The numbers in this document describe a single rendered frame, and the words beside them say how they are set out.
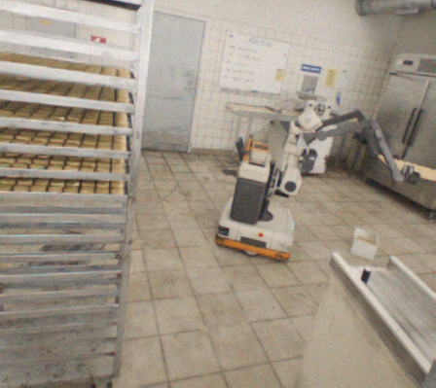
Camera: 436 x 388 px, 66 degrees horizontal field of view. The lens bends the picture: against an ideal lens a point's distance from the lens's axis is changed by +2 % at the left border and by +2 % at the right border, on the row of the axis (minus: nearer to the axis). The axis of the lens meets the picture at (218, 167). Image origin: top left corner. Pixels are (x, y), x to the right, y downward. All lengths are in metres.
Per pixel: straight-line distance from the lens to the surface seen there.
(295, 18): 5.94
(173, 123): 5.43
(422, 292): 1.66
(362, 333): 1.47
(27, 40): 1.28
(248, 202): 2.88
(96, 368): 1.96
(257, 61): 5.66
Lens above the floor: 1.66
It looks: 19 degrees down
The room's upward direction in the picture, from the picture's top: 10 degrees clockwise
